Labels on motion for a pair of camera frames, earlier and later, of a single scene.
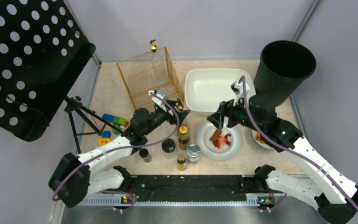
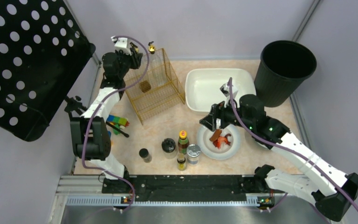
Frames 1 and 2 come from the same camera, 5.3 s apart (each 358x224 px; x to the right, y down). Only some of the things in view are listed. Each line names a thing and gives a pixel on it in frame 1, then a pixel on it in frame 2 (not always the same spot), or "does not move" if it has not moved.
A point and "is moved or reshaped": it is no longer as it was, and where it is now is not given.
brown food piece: x=216 y=135 does not move
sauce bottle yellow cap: x=183 y=138 is moved or reshaped
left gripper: x=173 y=114 to x=135 y=58
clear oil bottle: x=157 y=69 does not move
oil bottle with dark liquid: x=179 y=105 to x=144 y=82
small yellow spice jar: x=181 y=160 does not move
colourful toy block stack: x=122 y=122 does not move
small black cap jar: x=143 y=153 does not move
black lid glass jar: x=169 y=148 does not move
